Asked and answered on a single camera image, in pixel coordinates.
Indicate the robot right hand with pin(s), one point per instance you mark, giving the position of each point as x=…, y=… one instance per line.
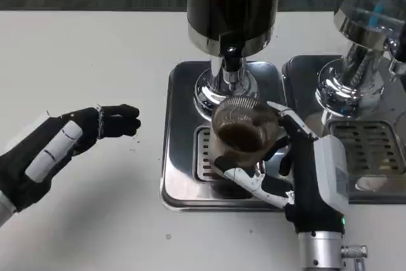
x=311, y=188

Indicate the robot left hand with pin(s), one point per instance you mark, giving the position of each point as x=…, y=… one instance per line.
x=28, y=169

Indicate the clear ribbed glass cup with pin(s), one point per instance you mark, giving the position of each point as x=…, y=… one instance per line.
x=241, y=134

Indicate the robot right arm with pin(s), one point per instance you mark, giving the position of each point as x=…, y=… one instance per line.
x=320, y=252

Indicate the slotted steel drain grid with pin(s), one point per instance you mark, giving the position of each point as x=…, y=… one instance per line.
x=203, y=156
x=371, y=147

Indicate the steel drip tray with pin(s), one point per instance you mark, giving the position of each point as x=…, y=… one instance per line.
x=301, y=93
x=180, y=156

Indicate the black dispenser tap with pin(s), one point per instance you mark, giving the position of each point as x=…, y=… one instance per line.
x=233, y=53

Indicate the chrome dispenser tap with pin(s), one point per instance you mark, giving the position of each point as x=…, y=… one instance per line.
x=396, y=58

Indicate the clear steel drink dispenser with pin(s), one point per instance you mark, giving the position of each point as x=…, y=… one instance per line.
x=361, y=23

